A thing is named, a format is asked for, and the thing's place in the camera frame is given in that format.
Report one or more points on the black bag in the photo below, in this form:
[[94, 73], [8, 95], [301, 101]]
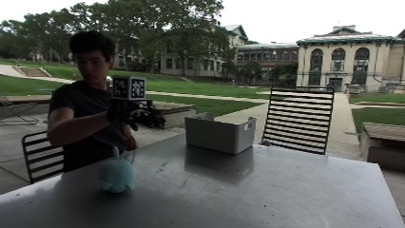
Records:
[[150, 116]]

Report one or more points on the white marker cube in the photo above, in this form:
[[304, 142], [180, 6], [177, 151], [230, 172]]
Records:
[[128, 88]]

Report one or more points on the concrete bench with wooden top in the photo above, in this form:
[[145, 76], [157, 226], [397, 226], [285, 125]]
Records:
[[177, 112], [384, 142]]

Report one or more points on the the person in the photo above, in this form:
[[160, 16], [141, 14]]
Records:
[[84, 104]]

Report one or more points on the teal soft toy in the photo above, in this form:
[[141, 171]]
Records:
[[116, 175]]

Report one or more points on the white plastic bin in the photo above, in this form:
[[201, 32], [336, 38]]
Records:
[[218, 134]]

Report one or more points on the black slatted metal chair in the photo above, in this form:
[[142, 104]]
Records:
[[41, 158], [298, 120]]

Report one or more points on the grey stone building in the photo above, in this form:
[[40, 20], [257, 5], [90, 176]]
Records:
[[197, 60]]

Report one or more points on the metal lounge chair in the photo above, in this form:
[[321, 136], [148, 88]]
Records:
[[14, 110]]

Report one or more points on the outdoor stone stairs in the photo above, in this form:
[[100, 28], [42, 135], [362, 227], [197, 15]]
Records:
[[32, 72]]

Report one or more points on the large green tree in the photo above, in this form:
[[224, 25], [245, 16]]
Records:
[[168, 28]]

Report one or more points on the dark brick building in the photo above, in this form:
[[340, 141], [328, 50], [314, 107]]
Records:
[[265, 58]]

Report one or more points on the beige building with arched windows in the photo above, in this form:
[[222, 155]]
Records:
[[349, 60]]

